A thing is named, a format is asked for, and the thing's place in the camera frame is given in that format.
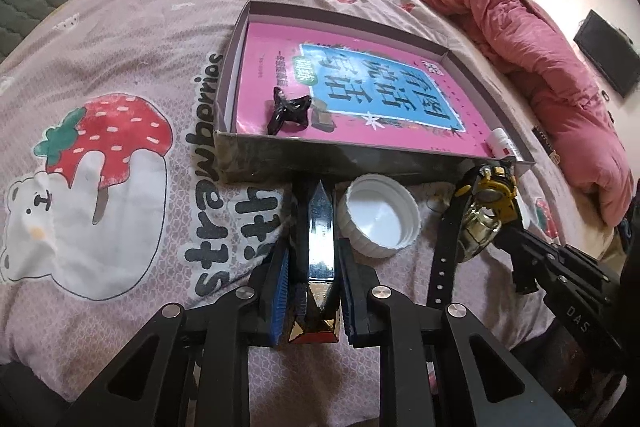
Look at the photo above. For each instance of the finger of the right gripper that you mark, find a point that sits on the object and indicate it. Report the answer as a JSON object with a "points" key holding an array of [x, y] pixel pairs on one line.
{"points": [[538, 264]]}

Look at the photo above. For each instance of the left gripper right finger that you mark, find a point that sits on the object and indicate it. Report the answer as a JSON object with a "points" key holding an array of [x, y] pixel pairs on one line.
{"points": [[437, 367]]}

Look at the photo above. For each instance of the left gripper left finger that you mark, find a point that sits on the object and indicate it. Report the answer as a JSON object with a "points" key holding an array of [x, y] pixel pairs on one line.
{"points": [[190, 366]]}

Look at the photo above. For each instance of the yellow black wrist watch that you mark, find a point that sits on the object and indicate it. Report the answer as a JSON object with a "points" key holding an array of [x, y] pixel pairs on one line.
{"points": [[483, 201]]}

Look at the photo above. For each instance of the small white pill bottle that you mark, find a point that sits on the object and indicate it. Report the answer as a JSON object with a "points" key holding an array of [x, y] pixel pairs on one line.
{"points": [[501, 145]]}

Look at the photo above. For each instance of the black gold lipstick tube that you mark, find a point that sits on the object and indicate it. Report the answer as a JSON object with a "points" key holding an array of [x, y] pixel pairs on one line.
{"points": [[314, 275]]}

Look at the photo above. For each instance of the black hair claw clip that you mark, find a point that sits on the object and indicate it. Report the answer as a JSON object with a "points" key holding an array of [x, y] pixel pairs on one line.
{"points": [[292, 110]]}

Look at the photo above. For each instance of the gold lipstick cap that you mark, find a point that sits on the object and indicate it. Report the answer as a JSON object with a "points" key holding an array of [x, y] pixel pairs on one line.
{"points": [[479, 228]]}

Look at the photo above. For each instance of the beige mattress sheet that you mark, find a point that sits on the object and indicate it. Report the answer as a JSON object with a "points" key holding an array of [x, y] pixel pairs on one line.
{"points": [[575, 216]]}

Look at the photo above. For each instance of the black gold small packet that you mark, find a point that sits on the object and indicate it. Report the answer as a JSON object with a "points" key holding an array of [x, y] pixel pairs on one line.
{"points": [[546, 144]]}

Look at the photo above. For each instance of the pink crumpled duvet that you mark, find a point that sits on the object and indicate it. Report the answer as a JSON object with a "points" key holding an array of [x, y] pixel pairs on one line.
{"points": [[525, 45]]}

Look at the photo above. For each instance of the white plastic bottle cap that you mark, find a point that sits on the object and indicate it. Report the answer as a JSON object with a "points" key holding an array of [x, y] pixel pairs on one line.
{"points": [[379, 216]]}

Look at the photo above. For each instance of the pink book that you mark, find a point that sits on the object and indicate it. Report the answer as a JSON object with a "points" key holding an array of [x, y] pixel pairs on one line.
{"points": [[362, 91]]}

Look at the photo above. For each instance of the shallow grey cardboard box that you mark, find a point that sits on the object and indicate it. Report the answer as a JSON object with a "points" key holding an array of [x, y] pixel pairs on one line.
{"points": [[257, 158]]}

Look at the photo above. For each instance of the wall mounted black television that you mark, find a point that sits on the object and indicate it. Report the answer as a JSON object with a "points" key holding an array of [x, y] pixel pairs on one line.
{"points": [[610, 51]]}

